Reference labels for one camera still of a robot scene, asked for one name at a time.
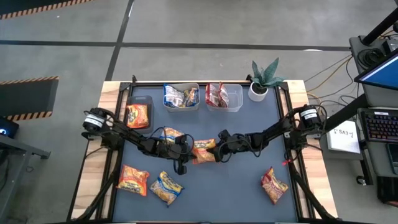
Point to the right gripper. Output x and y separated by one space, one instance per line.
231 147

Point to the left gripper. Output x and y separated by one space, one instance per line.
178 152

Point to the orange Maruchan noodle pack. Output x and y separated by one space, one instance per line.
133 180
136 116
202 152

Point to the red Maruchan noodle pack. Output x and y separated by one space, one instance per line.
274 186
211 96
223 96

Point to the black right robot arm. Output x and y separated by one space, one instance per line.
270 132

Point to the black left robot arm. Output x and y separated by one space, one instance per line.
133 137

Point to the white plastic bin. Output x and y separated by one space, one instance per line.
186 109

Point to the blue-grey table mat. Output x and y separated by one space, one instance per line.
230 199

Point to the clear plastic bin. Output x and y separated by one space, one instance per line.
234 99

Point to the red tag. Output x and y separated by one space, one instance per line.
284 162

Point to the white plant pot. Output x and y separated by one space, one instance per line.
256 97

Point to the dark grey translucent bin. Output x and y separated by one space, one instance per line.
141 100

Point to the green snake plant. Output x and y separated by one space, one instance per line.
267 74

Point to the white labelled sheet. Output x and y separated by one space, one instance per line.
343 140

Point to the black diagonal stand bar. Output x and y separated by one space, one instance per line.
345 113

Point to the black caster wheel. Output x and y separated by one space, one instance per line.
360 180

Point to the backlit black keyboard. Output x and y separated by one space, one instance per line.
384 124

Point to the grey side table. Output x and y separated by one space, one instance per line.
18 146

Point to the black hazard-striped floor mat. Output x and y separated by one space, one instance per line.
28 96
18 4

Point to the grey equipment cart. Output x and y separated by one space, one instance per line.
379 99

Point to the black box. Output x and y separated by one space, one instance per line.
387 189

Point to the black phone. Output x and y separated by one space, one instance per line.
393 158

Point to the black device with blue light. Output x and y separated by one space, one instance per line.
7 129

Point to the computer monitor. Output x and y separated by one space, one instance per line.
384 74

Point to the black pole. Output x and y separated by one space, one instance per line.
381 27

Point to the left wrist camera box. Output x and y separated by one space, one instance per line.
182 170

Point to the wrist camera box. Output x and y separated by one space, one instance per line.
182 170
224 135

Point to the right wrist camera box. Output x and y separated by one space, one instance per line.
224 135

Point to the black aluminium table frame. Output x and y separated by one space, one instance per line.
126 86

